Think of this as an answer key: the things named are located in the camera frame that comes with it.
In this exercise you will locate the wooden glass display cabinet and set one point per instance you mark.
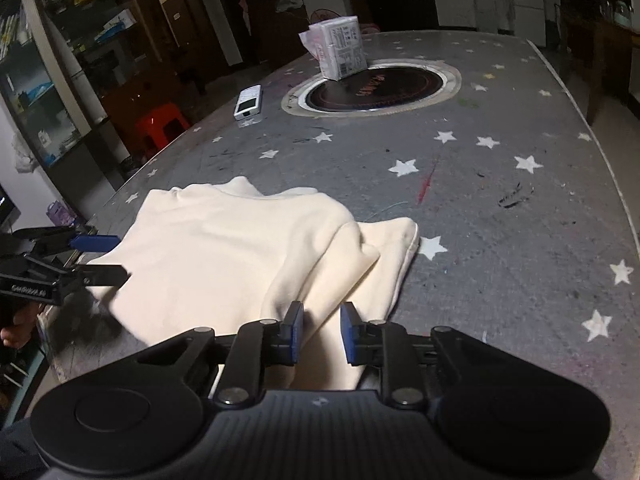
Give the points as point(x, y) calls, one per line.
point(60, 125)

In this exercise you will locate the dark wooden shelf unit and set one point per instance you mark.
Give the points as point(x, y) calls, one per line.
point(285, 35)

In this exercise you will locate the white remote control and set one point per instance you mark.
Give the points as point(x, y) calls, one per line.
point(248, 102)

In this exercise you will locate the red plastic stool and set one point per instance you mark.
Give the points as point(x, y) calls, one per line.
point(160, 122)

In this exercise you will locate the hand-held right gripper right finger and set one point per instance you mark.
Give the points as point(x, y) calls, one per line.
point(350, 335)

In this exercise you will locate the wooden side table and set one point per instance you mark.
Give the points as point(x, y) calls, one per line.
point(610, 45)

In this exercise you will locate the grey star-print tablecloth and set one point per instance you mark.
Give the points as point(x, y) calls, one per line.
point(500, 240)

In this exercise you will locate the white tissue pack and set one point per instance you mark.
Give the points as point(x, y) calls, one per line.
point(340, 47)

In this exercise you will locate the round pink fan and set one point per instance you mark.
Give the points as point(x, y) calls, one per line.
point(327, 12)

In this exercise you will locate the round black induction cooktop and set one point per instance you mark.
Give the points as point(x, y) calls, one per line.
point(375, 87)

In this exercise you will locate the cream sweatshirt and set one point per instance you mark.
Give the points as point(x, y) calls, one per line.
point(225, 245)

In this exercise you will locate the purple bag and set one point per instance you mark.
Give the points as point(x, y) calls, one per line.
point(62, 212)

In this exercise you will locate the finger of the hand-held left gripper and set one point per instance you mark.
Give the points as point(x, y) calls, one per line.
point(95, 242)
point(107, 276)

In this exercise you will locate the light green kettle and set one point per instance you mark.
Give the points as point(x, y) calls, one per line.
point(622, 12)

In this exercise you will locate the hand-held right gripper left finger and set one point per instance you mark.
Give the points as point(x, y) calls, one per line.
point(296, 332)

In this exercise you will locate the person's left hand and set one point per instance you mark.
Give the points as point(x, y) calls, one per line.
point(17, 335)

